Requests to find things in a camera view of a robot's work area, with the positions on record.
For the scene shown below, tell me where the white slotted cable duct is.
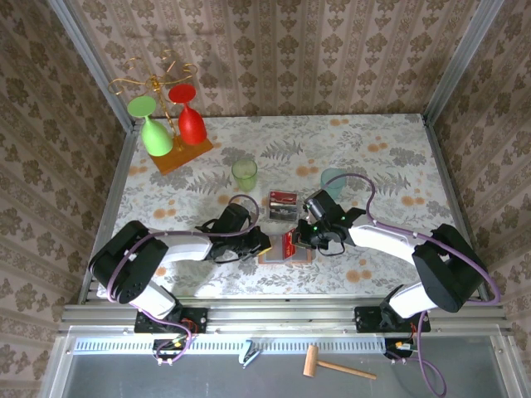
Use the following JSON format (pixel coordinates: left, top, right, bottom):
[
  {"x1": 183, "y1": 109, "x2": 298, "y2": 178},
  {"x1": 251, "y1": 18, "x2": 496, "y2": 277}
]
[{"x1": 72, "y1": 336, "x2": 387, "y2": 356}]

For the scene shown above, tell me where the clear acrylic card box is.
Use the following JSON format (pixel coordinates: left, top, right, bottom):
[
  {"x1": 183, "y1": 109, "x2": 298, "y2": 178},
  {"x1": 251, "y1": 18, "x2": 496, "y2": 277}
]
[{"x1": 268, "y1": 188, "x2": 301, "y2": 221}]

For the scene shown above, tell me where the red plastic wine glass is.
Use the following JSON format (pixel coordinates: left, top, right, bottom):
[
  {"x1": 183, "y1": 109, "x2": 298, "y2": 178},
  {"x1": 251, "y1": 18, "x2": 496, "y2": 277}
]
[{"x1": 168, "y1": 83, "x2": 207, "y2": 145}]

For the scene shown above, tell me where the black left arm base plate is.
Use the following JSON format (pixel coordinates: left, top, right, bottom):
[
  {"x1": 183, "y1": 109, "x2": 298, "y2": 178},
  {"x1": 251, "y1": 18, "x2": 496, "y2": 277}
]
[{"x1": 134, "y1": 307, "x2": 208, "y2": 334}]

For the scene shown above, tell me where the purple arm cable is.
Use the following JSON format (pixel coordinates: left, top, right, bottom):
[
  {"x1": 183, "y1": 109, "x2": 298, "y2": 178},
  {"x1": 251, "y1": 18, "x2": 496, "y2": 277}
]
[
  {"x1": 322, "y1": 173, "x2": 503, "y2": 394},
  {"x1": 105, "y1": 193, "x2": 261, "y2": 366}
]

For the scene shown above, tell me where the teal translucent plastic cup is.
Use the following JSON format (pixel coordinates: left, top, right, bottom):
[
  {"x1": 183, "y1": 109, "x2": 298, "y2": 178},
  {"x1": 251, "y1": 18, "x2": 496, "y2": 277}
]
[{"x1": 319, "y1": 167, "x2": 348, "y2": 198}]

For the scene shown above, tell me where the floral patterned tablecloth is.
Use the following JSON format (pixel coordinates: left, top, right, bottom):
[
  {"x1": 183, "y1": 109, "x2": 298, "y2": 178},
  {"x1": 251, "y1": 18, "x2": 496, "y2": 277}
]
[{"x1": 100, "y1": 114, "x2": 478, "y2": 299}]

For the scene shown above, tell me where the small wooden mallet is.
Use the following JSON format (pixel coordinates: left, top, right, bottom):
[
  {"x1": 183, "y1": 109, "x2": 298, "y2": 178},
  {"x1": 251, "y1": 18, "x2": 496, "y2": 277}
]
[{"x1": 302, "y1": 344, "x2": 378, "y2": 381}]

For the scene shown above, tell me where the green translucent plastic cup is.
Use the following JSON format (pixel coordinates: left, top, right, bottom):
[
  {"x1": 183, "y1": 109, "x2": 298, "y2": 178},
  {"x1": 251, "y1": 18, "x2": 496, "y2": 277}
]
[{"x1": 231, "y1": 158, "x2": 259, "y2": 192}]

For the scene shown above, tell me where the grey metal shelf panel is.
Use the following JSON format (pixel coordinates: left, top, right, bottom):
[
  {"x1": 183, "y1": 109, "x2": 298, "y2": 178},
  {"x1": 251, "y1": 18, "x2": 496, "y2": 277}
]
[{"x1": 39, "y1": 325, "x2": 531, "y2": 398}]

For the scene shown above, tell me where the blue white plastic clip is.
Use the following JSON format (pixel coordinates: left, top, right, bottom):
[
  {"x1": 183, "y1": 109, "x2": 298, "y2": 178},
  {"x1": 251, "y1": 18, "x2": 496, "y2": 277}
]
[{"x1": 241, "y1": 339, "x2": 263, "y2": 369}]

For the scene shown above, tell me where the brown leather card holder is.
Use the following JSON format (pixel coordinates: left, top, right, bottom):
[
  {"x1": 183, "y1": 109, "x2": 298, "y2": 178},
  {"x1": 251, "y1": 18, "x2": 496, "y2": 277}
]
[{"x1": 257, "y1": 234, "x2": 314, "y2": 266}]

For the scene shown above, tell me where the black power connector block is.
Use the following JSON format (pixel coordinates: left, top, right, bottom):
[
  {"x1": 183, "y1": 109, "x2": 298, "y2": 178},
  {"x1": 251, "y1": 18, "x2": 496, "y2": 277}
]
[
  {"x1": 383, "y1": 337, "x2": 416, "y2": 360},
  {"x1": 152, "y1": 337, "x2": 188, "y2": 362}
]

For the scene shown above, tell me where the aluminium frame rail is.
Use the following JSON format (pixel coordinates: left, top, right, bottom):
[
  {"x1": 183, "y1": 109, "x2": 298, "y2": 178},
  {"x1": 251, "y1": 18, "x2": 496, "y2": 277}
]
[{"x1": 57, "y1": 296, "x2": 515, "y2": 335}]

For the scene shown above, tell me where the aluminium table side rail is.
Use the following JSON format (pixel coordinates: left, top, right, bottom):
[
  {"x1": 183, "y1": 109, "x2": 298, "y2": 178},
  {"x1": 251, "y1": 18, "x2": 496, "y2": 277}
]
[
  {"x1": 421, "y1": 115, "x2": 493, "y2": 303},
  {"x1": 76, "y1": 124, "x2": 140, "y2": 306}
]

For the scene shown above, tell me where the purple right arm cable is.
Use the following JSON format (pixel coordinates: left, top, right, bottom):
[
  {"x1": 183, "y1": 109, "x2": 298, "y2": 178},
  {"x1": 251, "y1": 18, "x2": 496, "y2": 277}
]
[{"x1": 322, "y1": 173, "x2": 503, "y2": 394}]

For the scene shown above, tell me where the aluminium frame post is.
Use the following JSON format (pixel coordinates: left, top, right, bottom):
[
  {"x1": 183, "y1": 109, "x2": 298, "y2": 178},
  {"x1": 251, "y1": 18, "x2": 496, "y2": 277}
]
[
  {"x1": 45, "y1": 0, "x2": 140, "y2": 133},
  {"x1": 421, "y1": 0, "x2": 506, "y2": 125}
]

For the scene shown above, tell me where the gold wire rack wooden base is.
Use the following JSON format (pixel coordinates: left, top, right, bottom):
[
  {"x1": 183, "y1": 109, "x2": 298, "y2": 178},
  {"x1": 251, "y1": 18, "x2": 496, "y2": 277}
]
[{"x1": 107, "y1": 49, "x2": 215, "y2": 176}]

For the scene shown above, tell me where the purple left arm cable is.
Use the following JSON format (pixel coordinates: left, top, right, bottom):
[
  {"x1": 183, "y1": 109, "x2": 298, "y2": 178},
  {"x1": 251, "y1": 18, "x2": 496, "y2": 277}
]
[{"x1": 105, "y1": 193, "x2": 261, "y2": 366}]

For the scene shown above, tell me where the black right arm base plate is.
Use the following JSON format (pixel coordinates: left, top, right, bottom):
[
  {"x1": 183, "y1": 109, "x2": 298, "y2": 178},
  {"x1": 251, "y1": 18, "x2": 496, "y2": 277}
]
[{"x1": 354, "y1": 305, "x2": 431, "y2": 334}]

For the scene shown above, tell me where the black VIP credit card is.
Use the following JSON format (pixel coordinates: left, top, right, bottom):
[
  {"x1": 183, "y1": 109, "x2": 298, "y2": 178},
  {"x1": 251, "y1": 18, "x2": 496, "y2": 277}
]
[{"x1": 269, "y1": 200, "x2": 300, "y2": 221}]

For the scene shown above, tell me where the green plastic wine glass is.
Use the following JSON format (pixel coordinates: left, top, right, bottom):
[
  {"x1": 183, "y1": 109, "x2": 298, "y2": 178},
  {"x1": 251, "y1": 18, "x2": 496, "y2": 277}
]
[{"x1": 126, "y1": 95, "x2": 174, "y2": 158}]

